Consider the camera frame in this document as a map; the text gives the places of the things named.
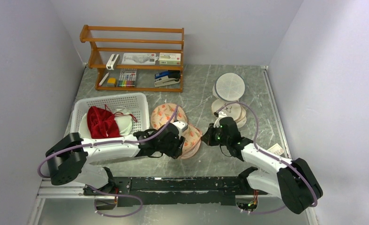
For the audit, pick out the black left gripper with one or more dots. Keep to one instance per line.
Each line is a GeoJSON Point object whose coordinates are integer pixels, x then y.
{"type": "Point", "coordinates": [176, 150]}

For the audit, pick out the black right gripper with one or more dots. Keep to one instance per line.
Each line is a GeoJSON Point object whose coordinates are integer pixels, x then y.
{"type": "Point", "coordinates": [207, 137]}

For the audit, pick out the floral peach laundry bag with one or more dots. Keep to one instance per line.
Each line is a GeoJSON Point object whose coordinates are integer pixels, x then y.
{"type": "Point", "coordinates": [162, 113]}

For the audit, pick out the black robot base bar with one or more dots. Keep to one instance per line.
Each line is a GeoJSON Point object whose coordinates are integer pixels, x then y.
{"type": "Point", "coordinates": [225, 190]}

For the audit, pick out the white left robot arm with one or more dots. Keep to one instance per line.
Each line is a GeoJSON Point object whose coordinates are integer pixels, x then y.
{"type": "Point", "coordinates": [71, 159]}

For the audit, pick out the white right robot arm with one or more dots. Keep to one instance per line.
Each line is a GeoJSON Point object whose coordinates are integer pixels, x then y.
{"type": "Point", "coordinates": [290, 180]}

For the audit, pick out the beige round laundry bag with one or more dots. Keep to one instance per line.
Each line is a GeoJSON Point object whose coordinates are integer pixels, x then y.
{"type": "Point", "coordinates": [236, 111]}

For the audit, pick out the white bra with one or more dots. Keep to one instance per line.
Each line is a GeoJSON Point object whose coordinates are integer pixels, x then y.
{"type": "Point", "coordinates": [125, 124]}

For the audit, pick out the white round mesh laundry bag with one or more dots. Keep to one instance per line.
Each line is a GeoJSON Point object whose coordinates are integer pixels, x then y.
{"type": "Point", "coordinates": [229, 87]}

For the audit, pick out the red bra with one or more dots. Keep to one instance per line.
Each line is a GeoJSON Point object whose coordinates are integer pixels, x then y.
{"type": "Point", "coordinates": [102, 122]}

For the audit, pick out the white plastic basket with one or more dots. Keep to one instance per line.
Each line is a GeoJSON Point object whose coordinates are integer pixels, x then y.
{"type": "Point", "coordinates": [134, 102]}

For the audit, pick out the blue black stapler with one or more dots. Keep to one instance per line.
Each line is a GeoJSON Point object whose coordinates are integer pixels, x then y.
{"type": "Point", "coordinates": [167, 78]}

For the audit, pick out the small white red box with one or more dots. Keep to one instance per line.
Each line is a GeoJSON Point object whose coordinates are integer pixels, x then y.
{"type": "Point", "coordinates": [276, 149]}

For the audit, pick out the coloured marker pen set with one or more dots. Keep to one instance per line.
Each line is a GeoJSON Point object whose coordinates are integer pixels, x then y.
{"type": "Point", "coordinates": [127, 78]}

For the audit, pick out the white green box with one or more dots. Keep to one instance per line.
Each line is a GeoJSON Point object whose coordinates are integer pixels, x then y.
{"type": "Point", "coordinates": [169, 58]}

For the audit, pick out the yellow sticky note block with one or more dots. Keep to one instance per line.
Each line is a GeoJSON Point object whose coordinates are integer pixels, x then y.
{"type": "Point", "coordinates": [111, 82]}

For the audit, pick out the white marker pen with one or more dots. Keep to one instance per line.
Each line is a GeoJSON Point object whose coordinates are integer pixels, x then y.
{"type": "Point", "coordinates": [103, 80]}

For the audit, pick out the clear plastic package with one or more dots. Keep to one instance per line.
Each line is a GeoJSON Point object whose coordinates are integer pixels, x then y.
{"type": "Point", "coordinates": [139, 59]}

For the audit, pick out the orange wooden shelf rack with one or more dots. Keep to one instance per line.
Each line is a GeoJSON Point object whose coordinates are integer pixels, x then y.
{"type": "Point", "coordinates": [110, 39]}

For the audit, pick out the white handheld device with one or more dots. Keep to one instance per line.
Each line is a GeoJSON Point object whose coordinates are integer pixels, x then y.
{"type": "Point", "coordinates": [112, 62]}

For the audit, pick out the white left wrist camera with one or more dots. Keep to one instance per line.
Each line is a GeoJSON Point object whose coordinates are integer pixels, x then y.
{"type": "Point", "coordinates": [181, 127]}

